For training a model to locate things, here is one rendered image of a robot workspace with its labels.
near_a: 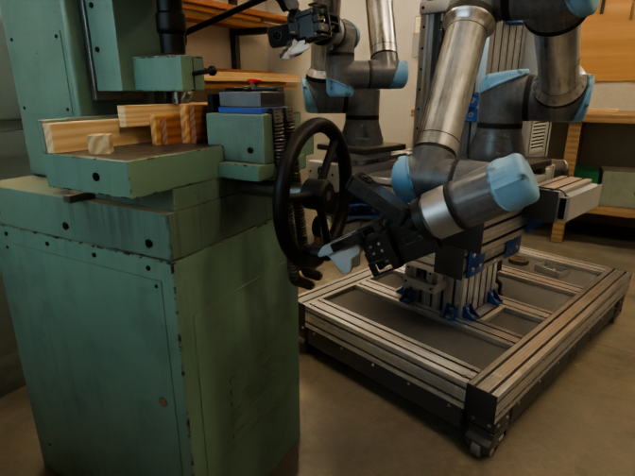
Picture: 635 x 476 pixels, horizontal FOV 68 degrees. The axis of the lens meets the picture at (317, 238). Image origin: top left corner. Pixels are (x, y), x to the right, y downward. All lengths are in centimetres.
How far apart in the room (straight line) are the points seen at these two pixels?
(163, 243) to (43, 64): 53
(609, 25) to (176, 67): 342
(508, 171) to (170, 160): 53
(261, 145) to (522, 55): 111
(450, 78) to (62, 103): 81
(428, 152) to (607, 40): 330
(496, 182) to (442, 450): 102
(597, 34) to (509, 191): 343
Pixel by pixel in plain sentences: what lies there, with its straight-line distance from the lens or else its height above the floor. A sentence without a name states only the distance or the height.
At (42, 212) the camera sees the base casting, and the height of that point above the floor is 76.
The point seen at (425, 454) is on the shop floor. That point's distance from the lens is 152.
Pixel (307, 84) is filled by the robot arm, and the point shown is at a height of 102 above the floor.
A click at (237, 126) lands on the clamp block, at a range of 91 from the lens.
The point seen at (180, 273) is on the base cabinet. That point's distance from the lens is 89.
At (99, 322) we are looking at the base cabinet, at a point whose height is 54.
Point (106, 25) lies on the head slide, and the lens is 113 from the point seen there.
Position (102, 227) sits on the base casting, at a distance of 98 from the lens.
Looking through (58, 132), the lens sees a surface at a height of 93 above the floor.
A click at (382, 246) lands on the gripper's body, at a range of 74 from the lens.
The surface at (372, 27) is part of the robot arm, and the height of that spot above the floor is 116.
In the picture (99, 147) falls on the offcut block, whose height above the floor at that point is 91.
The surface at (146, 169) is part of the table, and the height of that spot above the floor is 88.
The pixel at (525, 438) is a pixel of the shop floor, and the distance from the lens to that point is 165.
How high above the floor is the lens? 101
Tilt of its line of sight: 18 degrees down
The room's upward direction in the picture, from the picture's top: straight up
